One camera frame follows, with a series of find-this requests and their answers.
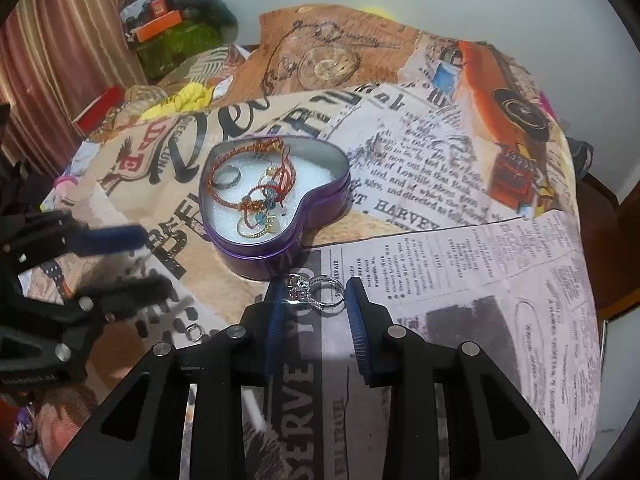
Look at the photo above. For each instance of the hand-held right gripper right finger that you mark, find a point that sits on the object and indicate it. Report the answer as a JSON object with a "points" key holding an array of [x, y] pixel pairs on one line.
{"points": [[357, 330]]}

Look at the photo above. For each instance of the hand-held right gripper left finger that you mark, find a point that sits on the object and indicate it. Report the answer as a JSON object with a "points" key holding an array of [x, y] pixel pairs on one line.
{"points": [[274, 310]]}

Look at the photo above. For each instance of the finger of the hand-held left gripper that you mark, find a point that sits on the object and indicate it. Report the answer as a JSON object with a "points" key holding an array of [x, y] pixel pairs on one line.
{"points": [[115, 237], [135, 292]]}

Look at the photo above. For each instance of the purple heart-shaped tin box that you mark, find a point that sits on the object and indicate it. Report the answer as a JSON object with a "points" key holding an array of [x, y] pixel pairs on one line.
{"points": [[280, 255]]}

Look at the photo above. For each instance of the pink plastic bangle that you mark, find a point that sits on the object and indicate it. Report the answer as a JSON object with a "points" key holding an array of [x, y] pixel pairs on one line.
{"points": [[59, 184]]}

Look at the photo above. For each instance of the newspaper printed blanket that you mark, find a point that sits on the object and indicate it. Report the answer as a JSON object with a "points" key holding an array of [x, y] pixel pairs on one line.
{"points": [[450, 260]]}

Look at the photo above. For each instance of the red box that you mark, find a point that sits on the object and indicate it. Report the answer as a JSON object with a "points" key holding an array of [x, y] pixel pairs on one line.
{"points": [[100, 107]]}

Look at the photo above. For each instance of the yellow cloth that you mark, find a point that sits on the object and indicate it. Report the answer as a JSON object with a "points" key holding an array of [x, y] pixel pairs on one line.
{"points": [[190, 97]]}

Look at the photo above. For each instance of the cluttered green side table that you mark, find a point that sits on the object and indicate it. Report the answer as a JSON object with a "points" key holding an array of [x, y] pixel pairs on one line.
{"points": [[175, 45]]}

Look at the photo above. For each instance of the striped brown curtain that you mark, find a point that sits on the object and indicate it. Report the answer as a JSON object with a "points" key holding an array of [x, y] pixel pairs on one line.
{"points": [[65, 35]]}

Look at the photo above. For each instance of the flat orange box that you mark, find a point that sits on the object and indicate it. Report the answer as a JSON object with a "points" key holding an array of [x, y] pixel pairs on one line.
{"points": [[160, 25]]}

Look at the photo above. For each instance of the white plastic bag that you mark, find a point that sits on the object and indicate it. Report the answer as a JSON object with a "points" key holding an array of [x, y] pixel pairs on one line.
{"points": [[135, 5]]}

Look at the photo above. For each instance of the small orange box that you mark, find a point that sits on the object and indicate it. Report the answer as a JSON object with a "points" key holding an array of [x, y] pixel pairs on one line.
{"points": [[157, 7]]}

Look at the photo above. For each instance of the dark green jacket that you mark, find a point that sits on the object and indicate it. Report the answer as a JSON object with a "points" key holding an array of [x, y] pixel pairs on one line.
{"points": [[210, 5]]}

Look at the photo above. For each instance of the dark grey bag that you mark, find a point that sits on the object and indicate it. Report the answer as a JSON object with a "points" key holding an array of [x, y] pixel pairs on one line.
{"points": [[582, 155]]}

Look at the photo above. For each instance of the yellow plastic seat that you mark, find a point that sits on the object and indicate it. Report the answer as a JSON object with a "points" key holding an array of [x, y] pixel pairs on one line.
{"points": [[377, 10]]}

